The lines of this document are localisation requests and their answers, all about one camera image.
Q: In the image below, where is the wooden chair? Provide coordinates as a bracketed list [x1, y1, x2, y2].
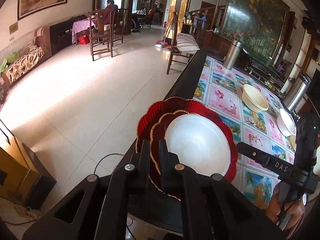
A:
[110, 7, 128, 43]
[167, 17, 208, 75]
[89, 9, 117, 62]

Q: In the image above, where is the striped cushion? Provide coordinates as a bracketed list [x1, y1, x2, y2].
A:
[175, 33, 201, 53]

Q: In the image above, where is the slim steel thermos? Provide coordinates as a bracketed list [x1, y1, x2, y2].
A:
[223, 40, 243, 70]

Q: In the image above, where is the large red scalloped plate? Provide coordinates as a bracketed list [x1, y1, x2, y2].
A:
[135, 97, 238, 201]

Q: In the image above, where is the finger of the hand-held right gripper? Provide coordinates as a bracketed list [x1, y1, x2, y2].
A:
[236, 142, 295, 180]

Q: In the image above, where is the wooden sideboard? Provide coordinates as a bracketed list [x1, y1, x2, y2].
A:
[181, 2, 227, 54]

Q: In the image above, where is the cream ribbed plastic bowl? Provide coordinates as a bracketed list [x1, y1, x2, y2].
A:
[241, 84, 269, 113]

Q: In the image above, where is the white deep bowl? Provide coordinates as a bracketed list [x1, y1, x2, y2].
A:
[276, 108, 297, 137]

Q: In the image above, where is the glass coffee table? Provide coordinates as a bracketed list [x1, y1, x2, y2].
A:
[244, 47, 285, 83]

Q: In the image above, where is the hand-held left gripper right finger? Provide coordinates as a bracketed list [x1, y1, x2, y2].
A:
[159, 140, 288, 240]

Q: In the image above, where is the person's right hand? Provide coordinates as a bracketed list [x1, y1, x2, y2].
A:
[265, 180, 307, 233]

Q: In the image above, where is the dark wooden table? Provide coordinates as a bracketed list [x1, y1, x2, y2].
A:
[95, 49, 298, 230]

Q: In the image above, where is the pink table cover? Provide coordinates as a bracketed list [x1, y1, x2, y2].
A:
[72, 19, 98, 44]

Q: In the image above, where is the fruit print tablecloth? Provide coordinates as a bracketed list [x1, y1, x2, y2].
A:
[192, 56, 298, 210]

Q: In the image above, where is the green cloth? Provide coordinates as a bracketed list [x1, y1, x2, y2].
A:
[0, 52, 19, 73]

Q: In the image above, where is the dark low cabinet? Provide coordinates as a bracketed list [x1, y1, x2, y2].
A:
[49, 16, 88, 54]

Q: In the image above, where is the brown cardboard box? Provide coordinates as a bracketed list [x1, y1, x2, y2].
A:
[0, 120, 57, 210]

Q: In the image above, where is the white shallow bowl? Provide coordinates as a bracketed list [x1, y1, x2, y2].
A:
[164, 113, 232, 177]

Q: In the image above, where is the sofa with leaf print throw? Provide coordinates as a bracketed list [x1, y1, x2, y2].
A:
[0, 25, 53, 88]

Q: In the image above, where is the floral wall mural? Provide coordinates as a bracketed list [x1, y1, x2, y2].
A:
[221, 0, 290, 60]

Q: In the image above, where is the large steel kettle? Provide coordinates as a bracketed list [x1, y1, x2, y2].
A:
[283, 74, 312, 112]

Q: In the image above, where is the broom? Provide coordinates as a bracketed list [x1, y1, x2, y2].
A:
[160, 10, 177, 48]

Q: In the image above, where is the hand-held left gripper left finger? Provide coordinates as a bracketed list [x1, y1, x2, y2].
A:
[22, 140, 152, 240]

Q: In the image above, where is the small red gold-rimmed plate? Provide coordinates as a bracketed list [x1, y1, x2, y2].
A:
[149, 109, 193, 178]

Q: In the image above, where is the black cable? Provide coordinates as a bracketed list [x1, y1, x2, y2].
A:
[94, 154, 125, 175]

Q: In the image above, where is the framed landscape painting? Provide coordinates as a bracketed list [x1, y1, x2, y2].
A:
[17, 0, 69, 21]

